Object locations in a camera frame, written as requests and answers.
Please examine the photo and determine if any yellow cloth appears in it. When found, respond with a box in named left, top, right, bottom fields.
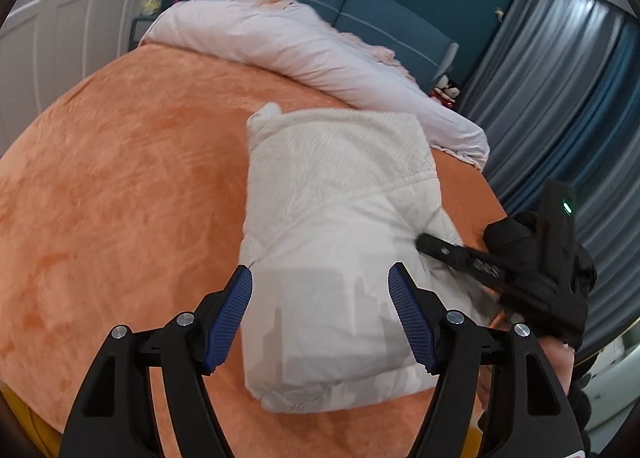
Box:
left=0, top=385, right=68, bottom=449

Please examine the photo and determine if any grey blue curtain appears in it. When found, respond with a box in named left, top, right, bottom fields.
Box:
left=462, top=0, right=640, bottom=364

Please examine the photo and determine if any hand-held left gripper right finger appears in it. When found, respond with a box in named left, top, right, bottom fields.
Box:
left=387, top=262, right=586, bottom=458

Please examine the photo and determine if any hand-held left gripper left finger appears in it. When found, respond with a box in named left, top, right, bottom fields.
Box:
left=59, top=265, right=253, bottom=458

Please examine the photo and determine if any dark nightstand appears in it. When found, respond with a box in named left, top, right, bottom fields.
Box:
left=130, top=18, right=161, bottom=51

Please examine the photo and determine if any white wardrobe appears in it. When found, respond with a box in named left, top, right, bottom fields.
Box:
left=0, top=0, right=186, bottom=153

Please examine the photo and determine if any blue upholstered headboard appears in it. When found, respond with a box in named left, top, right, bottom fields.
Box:
left=202, top=0, right=460, bottom=96

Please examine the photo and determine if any red white plush toy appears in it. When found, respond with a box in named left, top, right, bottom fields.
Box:
left=430, top=74, right=463, bottom=111

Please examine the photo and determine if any pink duvet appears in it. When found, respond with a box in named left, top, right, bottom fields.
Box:
left=137, top=0, right=491, bottom=173

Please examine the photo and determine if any cream puffer jacket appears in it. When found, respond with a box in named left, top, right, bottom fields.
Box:
left=237, top=102, right=493, bottom=414

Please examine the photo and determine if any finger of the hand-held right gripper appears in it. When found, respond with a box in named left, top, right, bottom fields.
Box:
left=416, top=232, right=507, bottom=291

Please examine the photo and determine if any orange fleece blanket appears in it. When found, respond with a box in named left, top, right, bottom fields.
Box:
left=0, top=44, right=508, bottom=458

